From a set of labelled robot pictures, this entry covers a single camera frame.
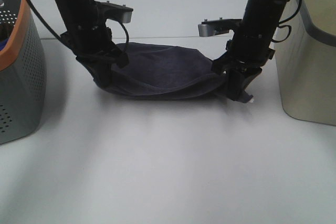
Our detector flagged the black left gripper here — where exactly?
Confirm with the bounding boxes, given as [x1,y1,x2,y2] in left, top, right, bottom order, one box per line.
[60,25,129,88]

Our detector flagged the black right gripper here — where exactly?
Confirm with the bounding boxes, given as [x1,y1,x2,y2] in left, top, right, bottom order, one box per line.
[211,31,275,102]

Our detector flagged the dark navy towel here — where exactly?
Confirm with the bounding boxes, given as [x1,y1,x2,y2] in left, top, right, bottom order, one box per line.
[91,41,255,104]

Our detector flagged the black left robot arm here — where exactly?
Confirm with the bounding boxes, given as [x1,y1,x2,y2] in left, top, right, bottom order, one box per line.
[26,0,133,88]

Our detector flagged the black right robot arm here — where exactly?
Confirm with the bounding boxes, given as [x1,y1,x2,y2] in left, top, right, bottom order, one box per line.
[212,0,290,102]

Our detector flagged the beige basket grey rim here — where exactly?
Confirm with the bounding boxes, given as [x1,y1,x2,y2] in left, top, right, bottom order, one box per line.
[275,0,335,125]

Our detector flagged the grey perforated basket orange rim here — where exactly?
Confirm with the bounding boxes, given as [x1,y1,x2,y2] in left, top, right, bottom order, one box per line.
[1,0,46,144]

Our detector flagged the blue cloth in basket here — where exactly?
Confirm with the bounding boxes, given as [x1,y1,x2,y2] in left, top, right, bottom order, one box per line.
[0,39,8,50]

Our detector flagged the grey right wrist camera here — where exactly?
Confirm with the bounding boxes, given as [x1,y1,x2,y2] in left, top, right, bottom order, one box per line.
[197,18,243,38]

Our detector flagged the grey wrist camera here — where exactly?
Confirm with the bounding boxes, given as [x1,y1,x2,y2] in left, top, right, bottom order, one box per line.
[197,18,243,38]
[94,0,134,24]

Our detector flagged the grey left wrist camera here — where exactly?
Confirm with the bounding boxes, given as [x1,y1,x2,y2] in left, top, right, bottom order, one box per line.
[94,0,134,24]

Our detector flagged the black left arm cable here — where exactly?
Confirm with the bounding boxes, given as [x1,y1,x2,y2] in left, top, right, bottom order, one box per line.
[10,0,68,42]

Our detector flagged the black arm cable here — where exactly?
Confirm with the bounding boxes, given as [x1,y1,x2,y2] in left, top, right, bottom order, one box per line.
[10,0,68,42]
[271,0,304,43]

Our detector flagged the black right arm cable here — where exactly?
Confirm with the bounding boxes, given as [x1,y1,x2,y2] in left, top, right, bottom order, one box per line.
[271,0,304,43]

